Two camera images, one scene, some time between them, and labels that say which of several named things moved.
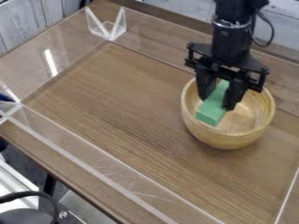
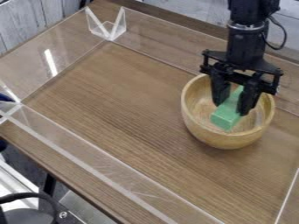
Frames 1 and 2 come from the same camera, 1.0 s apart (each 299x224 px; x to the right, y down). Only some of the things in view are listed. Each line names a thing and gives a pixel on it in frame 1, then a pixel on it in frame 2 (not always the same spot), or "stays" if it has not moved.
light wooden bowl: x=242 y=123 stays
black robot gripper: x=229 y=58 to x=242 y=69
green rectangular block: x=213 y=104 to x=225 y=116
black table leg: x=51 y=185 stays
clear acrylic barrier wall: x=50 y=151 stays
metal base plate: x=77 y=210 stays
